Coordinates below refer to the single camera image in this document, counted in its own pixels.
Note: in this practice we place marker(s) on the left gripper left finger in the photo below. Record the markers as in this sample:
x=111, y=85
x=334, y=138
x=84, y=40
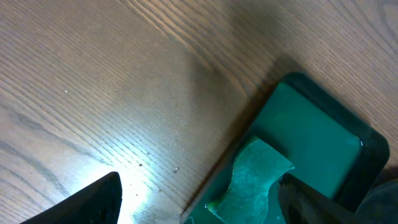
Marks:
x=97, y=203

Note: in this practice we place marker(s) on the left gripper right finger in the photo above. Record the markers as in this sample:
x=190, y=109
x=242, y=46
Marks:
x=301, y=204

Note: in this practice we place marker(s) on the green scrubbing sponge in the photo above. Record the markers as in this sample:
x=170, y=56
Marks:
x=246, y=200

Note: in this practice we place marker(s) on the black rectangular tray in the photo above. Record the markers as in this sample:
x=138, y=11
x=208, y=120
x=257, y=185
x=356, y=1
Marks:
x=332, y=149

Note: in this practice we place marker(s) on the black round tray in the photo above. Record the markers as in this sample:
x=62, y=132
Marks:
x=380, y=205

